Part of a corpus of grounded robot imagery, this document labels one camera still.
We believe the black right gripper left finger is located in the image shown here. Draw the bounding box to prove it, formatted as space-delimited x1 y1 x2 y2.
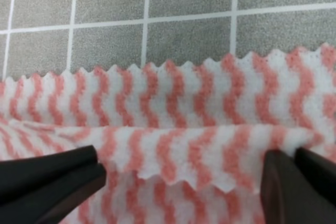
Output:
1 146 107 223

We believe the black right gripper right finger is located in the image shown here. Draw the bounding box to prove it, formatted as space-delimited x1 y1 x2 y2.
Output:
260 148 335 224

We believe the pink striped towel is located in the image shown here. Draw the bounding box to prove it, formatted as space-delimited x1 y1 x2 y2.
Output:
1 44 335 223

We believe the grey checked tablecloth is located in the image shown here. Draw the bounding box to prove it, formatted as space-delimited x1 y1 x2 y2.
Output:
1 0 335 79

